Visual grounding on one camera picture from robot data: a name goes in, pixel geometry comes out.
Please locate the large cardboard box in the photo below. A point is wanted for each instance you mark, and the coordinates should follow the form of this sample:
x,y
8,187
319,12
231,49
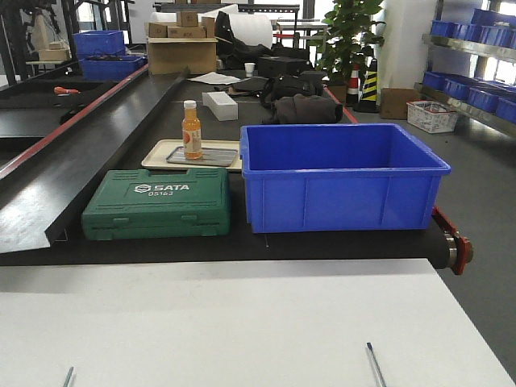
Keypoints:
x,y
168,55

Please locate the red conveyor end bracket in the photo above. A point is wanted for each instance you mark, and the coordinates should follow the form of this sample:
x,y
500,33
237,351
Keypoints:
x,y
460,247

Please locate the beige plastic tray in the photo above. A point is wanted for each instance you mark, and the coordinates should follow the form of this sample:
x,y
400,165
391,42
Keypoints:
x,y
156,158

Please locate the green SATA tool case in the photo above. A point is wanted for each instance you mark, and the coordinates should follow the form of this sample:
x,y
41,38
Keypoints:
x,y
136,204

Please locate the yellow black traffic cone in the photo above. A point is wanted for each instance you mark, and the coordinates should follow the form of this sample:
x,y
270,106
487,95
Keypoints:
x,y
368,99

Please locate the red white traffic cone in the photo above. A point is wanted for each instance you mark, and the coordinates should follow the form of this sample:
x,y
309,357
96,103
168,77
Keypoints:
x,y
353,86

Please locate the dark jacket bundle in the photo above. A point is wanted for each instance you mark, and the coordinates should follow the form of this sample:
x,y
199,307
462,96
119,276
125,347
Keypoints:
x,y
301,109

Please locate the green potted plant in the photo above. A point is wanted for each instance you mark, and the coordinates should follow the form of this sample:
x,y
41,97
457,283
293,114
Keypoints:
x,y
350,39

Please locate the white foam block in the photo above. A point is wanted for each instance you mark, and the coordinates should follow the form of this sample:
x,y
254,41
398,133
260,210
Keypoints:
x,y
223,107

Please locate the brown cardboard box on floor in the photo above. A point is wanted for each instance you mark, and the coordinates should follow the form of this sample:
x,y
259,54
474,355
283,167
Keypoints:
x,y
394,102

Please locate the small grey metal tray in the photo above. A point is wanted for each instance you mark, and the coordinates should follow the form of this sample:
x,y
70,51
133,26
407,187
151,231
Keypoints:
x,y
218,157

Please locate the large blue plastic bin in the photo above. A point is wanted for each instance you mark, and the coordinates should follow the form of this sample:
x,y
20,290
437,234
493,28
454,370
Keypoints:
x,y
338,177

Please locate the black backpack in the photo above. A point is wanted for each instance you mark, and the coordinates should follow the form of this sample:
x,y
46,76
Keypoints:
x,y
288,86

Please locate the black metal conveyor ramp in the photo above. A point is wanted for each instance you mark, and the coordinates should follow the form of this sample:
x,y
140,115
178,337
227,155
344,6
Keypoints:
x,y
46,186

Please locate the white paper cup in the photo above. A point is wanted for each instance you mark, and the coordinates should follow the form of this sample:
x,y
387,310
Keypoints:
x,y
249,68

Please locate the orange juice bottle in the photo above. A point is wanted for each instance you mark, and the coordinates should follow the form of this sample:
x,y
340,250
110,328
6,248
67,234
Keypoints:
x,y
191,131

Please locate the blue bin on conveyor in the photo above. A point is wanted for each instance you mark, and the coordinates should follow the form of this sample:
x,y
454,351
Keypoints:
x,y
113,69

